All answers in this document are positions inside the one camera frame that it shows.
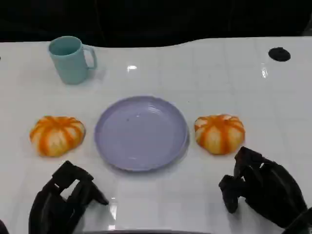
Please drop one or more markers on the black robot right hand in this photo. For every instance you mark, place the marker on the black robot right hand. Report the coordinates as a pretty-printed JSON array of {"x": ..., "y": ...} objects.
[{"x": 275, "y": 192}]

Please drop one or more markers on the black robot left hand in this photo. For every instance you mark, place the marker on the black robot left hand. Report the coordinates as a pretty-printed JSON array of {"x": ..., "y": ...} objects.
[{"x": 51, "y": 209}]

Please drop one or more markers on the orange and white bread roll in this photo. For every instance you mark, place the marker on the orange and white bread roll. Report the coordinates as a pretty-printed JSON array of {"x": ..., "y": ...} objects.
[
  {"x": 219, "y": 134},
  {"x": 57, "y": 136}
]

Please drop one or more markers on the lilac plate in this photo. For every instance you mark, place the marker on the lilac plate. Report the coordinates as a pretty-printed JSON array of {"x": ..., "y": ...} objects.
[{"x": 139, "y": 131}]

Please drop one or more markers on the black table grommet cap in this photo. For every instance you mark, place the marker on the black table grommet cap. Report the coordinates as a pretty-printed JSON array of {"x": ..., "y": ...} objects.
[{"x": 279, "y": 54}]

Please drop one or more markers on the pale green mug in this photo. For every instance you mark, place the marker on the pale green mug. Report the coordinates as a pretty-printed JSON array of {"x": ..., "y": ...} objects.
[{"x": 70, "y": 70}]

